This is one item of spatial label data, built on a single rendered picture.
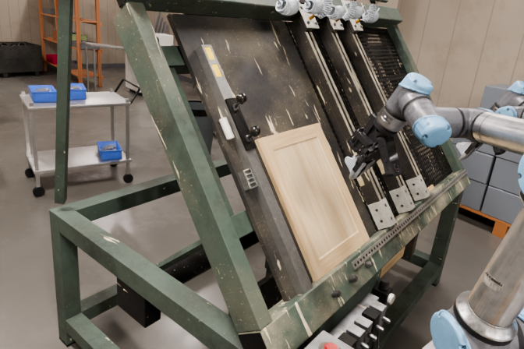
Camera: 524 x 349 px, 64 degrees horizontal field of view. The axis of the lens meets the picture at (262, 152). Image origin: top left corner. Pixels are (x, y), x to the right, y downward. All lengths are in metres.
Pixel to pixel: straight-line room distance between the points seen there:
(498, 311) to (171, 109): 0.99
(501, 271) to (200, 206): 0.83
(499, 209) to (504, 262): 3.64
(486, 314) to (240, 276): 0.68
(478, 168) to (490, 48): 1.80
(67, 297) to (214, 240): 1.32
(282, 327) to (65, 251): 1.31
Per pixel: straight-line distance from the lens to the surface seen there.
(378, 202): 2.02
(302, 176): 1.70
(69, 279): 2.45
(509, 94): 1.74
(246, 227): 1.48
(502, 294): 0.90
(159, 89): 1.37
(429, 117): 1.05
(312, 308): 1.52
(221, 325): 1.53
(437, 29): 6.06
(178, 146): 1.34
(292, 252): 1.50
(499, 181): 4.45
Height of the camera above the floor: 1.80
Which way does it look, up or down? 19 degrees down
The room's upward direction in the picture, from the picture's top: 5 degrees clockwise
